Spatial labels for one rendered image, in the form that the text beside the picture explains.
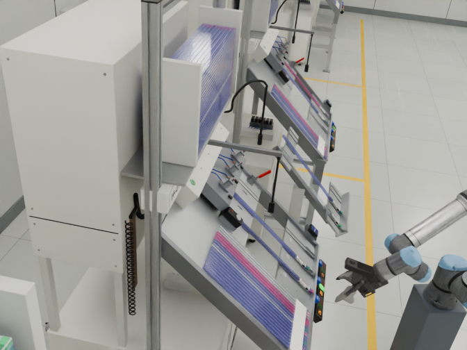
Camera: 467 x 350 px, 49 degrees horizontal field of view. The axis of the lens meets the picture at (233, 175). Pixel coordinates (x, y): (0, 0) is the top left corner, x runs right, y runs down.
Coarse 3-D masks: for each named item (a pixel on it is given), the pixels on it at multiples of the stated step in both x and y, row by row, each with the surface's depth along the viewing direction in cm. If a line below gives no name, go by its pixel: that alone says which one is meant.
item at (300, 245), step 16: (288, 224) 225; (288, 240) 217; (304, 240) 228; (288, 256) 210; (304, 256) 220; (288, 272) 203; (304, 272) 213; (288, 288) 197; (304, 288) 205; (304, 304) 200
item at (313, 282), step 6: (318, 246) 230; (318, 252) 227; (318, 258) 224; (312, 270) 218; (312, 276) 215; (312, 282) 212; (312, 288) 208; (312, 294) 205; (312, 300) 202; (312, 306) 199; (312, 312) 196; (312, 318) 194; (312, 324) 192; (306, 342) 185; (306, 348) 182
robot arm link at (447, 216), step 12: (456, 204) 201; (432, 216) 203; (444, 216) 200; (456, 216) 200; (420, 228) 202; (432, 228) 201; (444, 228) 201; (396, 240) 203; (408, 240) 201; (420, 240) 201
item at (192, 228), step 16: (240, 176) 215; (240, 192) 208; (256, 192) 218; (176, 208) 171; (192, 208) 178; (208, 208) 185; (240, 208) 202; (176, 224) 167; (192, 224) 173; (208, 224) 180; (224, 224) 188; (176, 240) 163; (192, 240) 169; (208, 240) 175; (240, 240) 190; (192, 256) 165
